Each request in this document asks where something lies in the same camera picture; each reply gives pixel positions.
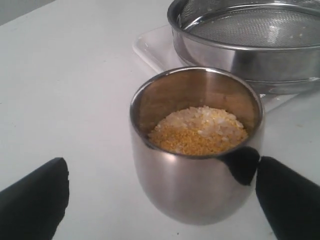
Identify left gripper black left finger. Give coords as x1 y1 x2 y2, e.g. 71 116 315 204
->
0 157 70 240

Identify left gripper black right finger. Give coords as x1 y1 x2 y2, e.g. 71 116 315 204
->
255 156 320 240

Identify yellow and white grains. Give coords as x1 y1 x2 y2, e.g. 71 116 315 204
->
148 106 249 156

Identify stainless steel cup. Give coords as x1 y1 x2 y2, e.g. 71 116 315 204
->
129 66 265 225

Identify round steel mesh sieve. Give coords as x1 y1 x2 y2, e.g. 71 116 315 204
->
167 0 320 95

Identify clear plastic tray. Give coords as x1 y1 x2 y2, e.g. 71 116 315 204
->
132 25 320 113

